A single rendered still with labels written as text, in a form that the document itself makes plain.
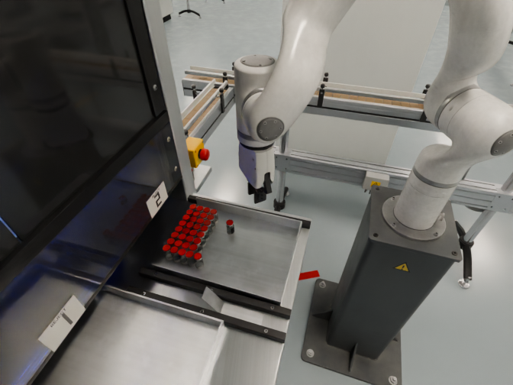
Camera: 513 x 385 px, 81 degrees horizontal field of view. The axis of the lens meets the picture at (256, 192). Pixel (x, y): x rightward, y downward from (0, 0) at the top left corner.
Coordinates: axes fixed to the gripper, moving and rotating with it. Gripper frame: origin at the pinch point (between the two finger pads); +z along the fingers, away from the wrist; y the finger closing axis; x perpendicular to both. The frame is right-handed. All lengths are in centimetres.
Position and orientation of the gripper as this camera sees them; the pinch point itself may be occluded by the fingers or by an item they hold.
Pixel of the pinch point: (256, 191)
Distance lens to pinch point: 74.8
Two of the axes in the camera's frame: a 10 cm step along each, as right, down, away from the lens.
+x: 9.0, -3.1, 3.2
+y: 4.4, 6.2, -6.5
